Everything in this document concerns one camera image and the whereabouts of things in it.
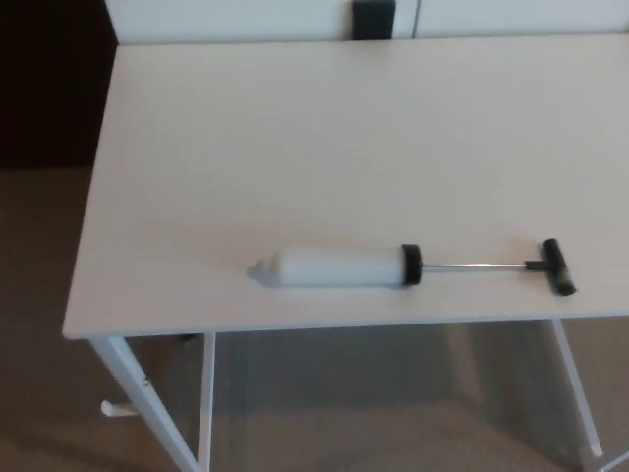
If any white air pump black handle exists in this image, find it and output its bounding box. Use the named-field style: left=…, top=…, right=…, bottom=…
left=247, top=238, right=579, bottom=297

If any white desk trestle leg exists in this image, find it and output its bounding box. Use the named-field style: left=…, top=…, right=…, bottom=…
left=549, top=319, right=629, bottom=472
left=90, top=332, right=217, bottom=472

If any white cabinet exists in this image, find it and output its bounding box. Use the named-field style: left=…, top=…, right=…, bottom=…
left=105, top=0, right=629, bottom=48

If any dark brown wooden panel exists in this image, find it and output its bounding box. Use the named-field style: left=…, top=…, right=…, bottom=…
left=0, top=0, right=120, bottom=171

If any black rectangular wall plate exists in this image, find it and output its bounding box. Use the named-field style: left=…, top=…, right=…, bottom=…
left=352, top=0, right=396, bottom=40

